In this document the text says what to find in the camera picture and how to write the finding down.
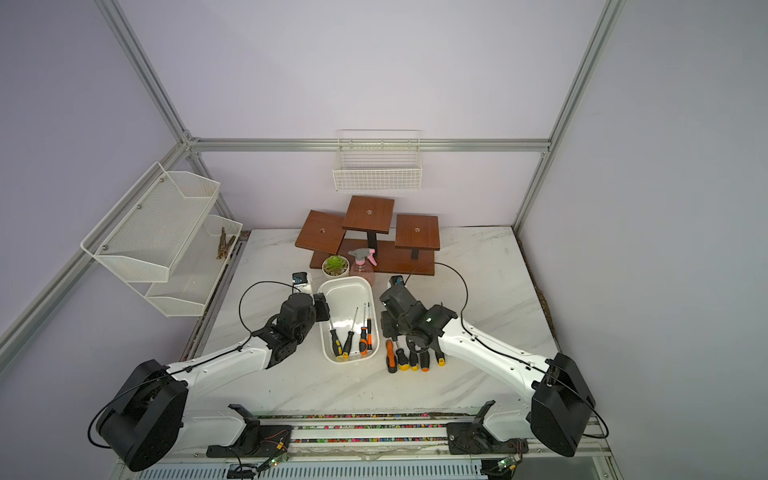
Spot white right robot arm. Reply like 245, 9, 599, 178
380, 284, 596, 457

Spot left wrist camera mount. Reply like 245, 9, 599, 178
292, 271, 314, 295

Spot pink spray bottle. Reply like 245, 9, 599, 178
348, 247, 377, 286

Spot black yellow stubby screwdriver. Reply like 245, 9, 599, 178
394, 340, 410, 371

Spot aluminium frame post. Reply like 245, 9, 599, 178
512, 0, 625, 237

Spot slim orange black screwdriver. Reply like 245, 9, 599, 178
366, 302, 373, 354

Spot white mesh lower shelf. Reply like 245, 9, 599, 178
144, 215, 242, 317

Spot brown twigs on shelf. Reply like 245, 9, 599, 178
217, 227, 238, 260

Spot small black screwdriver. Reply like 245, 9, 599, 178
409, 351, 419, 371

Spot brown wooden tiered stand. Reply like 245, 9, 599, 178
295, 195, 441, 276

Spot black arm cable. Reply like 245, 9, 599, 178
86, 280, 304, 450
403, 262, 610, 440

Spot white mesh shelf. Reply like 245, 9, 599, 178
144, 215, 242, 317
80, 163, 220, 283

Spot potted green succulent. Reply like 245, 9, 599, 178
321, 255, 350, 278

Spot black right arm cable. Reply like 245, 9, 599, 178
403, 262, 610, 440

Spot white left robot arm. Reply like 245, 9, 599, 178
87, 291, 330, 472

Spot white storage box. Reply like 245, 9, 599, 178
318, 276, 384, 366

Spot white mesh upper shelf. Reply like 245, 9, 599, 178
80, 163, 220, 283

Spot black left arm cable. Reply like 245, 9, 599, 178
86, 280, 304, 450

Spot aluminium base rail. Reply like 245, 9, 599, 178
111, 413, 622, 479

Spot white wire wall basket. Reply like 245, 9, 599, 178
332, 129, 423, 194

